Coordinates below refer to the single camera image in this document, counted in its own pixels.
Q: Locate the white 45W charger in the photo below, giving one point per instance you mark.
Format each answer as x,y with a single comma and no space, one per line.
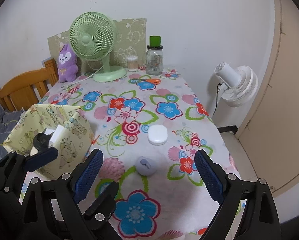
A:
56,135

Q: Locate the orange handled scissors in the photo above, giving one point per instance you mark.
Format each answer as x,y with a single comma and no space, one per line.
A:
153,81

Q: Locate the yellow patterned storage box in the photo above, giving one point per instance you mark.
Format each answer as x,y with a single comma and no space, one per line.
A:
71,136

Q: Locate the white oval earbud case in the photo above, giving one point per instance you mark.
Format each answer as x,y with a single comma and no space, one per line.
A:
157,134

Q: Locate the green cup on jar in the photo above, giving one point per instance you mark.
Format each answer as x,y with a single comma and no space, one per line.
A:
154,41

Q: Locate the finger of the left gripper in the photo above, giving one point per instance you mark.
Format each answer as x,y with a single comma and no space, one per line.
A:
41,159
104,205

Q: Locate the glass mason jar mug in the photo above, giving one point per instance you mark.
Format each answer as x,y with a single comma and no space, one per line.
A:
154,60

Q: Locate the cotton swab container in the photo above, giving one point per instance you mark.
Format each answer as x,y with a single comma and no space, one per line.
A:
132,63

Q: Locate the lavender round tape measure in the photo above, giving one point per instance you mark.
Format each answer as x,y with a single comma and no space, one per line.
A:
145,166

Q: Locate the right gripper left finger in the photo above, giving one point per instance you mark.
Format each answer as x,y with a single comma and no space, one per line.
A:
50,208

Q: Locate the black round lens cap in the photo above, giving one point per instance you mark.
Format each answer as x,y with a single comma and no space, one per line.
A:
41,142

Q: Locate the purple plush bunny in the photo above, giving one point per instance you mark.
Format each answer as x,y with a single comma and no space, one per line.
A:
67,64

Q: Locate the white standing fan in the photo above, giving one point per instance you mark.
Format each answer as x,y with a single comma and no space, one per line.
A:
237,85

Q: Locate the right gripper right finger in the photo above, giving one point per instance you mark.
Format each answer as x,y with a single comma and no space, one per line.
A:
260,218

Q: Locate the floral tablecloth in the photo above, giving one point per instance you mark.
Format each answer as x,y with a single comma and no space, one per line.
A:
174,201

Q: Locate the beige door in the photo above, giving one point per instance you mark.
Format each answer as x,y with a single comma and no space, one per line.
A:
270,132

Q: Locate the green desk fan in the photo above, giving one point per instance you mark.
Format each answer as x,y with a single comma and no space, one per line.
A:
92,37

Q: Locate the white square charger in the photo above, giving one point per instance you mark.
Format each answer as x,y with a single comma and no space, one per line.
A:
49,131

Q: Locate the wooden chair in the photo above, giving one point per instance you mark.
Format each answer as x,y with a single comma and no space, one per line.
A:
26,89

